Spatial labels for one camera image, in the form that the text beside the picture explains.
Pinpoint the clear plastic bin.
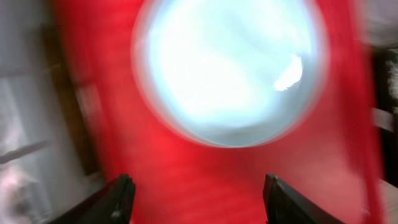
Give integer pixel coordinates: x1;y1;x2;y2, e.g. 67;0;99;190
357;0;397;47

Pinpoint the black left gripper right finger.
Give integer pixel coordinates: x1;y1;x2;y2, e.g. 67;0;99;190
262;174;342;224

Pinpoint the light blue plate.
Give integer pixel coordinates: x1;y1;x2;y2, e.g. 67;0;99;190
131;1;328;148

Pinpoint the red plastic tray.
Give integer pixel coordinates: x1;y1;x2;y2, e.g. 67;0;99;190
52;0;385;223

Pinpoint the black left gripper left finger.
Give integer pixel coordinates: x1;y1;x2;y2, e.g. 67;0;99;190
49;174;136;224

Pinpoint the grey dishwasher rack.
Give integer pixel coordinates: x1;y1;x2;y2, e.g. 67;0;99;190
1;1;104;223

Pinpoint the black waste tray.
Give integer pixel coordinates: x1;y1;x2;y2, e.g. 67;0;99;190
372;48;397;187

